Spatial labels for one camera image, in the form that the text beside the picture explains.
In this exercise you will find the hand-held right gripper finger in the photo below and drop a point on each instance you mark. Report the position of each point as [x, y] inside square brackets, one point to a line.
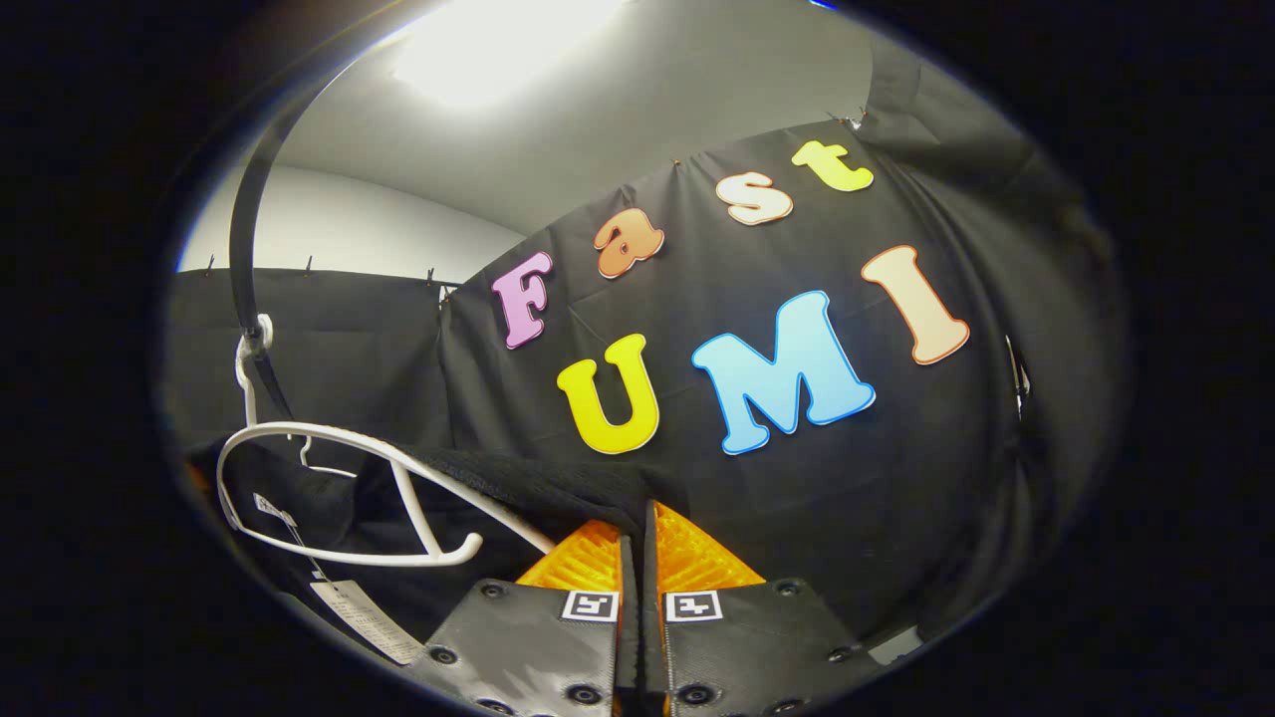
[650, 617]
[629, 617]

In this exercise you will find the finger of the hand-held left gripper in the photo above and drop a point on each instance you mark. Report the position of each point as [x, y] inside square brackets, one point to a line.
[196, 478]

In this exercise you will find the black knit garment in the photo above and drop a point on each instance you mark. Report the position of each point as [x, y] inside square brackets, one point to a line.
[538, 488]

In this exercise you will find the white plastic clothes hanger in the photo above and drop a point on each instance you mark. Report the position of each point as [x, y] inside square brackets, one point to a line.
[413, 508]

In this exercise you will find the white paper garment tag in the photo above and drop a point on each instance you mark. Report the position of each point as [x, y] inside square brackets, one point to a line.
[364, 617]

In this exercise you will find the black backdrop cloth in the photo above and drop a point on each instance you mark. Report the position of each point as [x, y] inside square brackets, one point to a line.
[847, 498]

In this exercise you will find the small metal clip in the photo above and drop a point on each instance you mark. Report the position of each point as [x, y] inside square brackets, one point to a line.
[1017, 376]

